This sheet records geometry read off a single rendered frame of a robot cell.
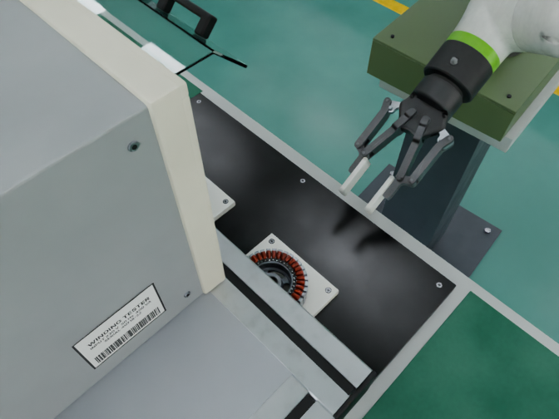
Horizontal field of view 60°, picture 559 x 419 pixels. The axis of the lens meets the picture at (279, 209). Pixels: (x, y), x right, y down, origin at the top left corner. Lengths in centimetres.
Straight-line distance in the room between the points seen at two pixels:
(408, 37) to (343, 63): 129
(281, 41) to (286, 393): 225
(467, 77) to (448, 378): 45
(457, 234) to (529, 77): 84
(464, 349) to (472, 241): 105
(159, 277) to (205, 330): 7
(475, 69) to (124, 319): 64
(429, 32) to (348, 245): 54
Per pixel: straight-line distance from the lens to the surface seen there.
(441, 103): 81
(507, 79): 110
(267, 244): 81
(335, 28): 262
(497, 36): 84
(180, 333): 39
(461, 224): 186
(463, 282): 86
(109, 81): 25
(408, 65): 109
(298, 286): 73
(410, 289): 81
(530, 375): 84
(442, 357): 80
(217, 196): 87
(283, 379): 37
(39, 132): 24
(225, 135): 98
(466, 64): 82
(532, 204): 205
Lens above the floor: 147
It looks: 55 degrees down
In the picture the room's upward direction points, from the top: straight up
